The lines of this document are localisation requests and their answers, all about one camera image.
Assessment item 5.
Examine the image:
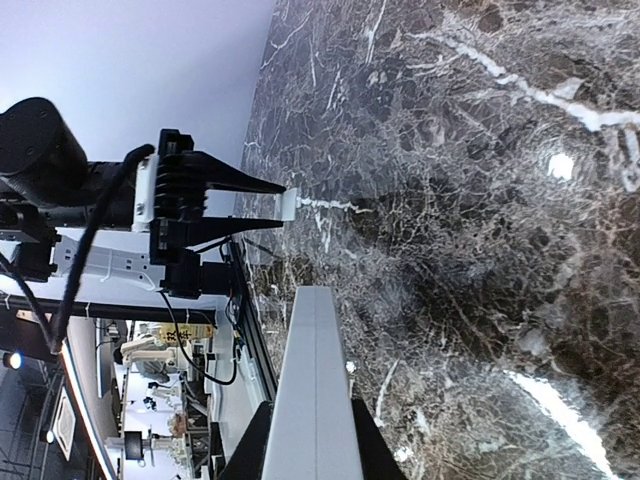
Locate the white battery cover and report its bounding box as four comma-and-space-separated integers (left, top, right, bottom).
274, 188, 298, 222

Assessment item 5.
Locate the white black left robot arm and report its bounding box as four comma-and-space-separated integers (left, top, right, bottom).
1, 97, 295, 299

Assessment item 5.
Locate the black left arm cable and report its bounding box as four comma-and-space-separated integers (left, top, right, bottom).
47, 143, 156, 356

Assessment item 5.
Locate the white remote control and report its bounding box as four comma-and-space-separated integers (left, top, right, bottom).
262, 286, 364, 479

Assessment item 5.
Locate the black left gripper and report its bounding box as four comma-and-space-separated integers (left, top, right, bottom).
84, 129, 286, 265

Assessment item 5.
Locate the black front rail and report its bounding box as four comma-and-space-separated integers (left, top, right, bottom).
222, 237, 278, 401

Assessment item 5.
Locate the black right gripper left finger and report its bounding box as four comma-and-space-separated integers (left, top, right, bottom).
218, 401, 274, 480

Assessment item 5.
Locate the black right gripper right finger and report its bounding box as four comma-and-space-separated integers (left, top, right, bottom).
351, 398, 407, 480

